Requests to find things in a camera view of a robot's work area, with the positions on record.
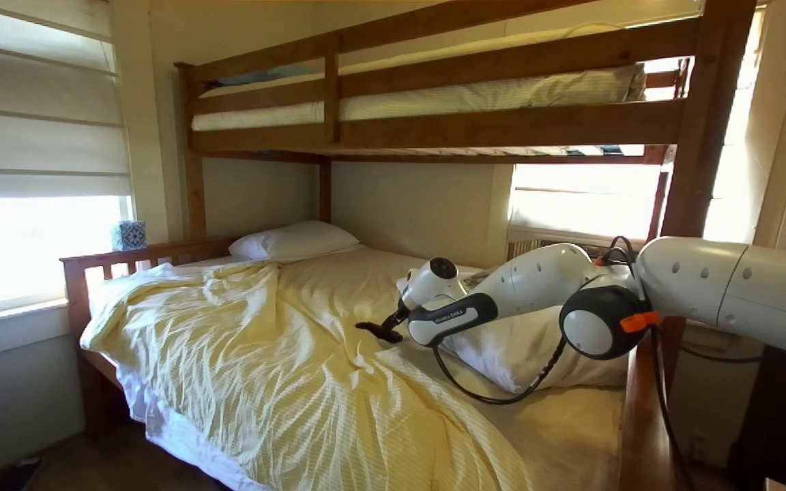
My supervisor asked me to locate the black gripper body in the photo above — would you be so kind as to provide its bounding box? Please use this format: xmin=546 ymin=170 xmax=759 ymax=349
xmin=379 ymin=300 xmax=416 ymax=338

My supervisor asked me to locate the white bed sheet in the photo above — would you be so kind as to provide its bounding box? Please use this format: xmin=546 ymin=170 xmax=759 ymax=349
xmin=114 ymin=363 xmax=269 ymax=491

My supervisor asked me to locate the large white pillow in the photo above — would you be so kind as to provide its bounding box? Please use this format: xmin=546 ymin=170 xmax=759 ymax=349
xmin=397 ymin=267 xmax=634 ymax=395

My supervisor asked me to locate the small white pillow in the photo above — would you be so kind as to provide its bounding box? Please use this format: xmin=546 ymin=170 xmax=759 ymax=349
xmin=228 ymin=218 xmax=363 ymax=267

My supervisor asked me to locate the pale yellow comforter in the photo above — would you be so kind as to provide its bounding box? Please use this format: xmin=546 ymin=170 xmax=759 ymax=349
xmin=78 ymin=245 xmax=628 ymax=491

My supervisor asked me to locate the bright uncovered window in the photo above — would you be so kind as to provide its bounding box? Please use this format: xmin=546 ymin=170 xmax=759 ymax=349
xmin=506 ymin=53 xmax=688 ymax=245

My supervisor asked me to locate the cream bunk mattress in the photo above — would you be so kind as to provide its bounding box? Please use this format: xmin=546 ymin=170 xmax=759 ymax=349
xmin=188 ymin=61 xmax=648 ymax=133

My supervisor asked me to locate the white roller window blind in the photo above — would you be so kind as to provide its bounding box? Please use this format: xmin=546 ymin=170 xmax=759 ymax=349
xmin=0 ymin=0 xmax=138 ymax=323

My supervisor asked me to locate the brown wooden bunk bed frame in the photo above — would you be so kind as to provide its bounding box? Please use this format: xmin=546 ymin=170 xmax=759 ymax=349
xmin=60 ymin=0 xmax=759 ymax=491

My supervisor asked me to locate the orange cable clip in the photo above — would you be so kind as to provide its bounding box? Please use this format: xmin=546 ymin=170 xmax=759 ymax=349
xmin=618 ymin=309 xmax=667 ymax=335

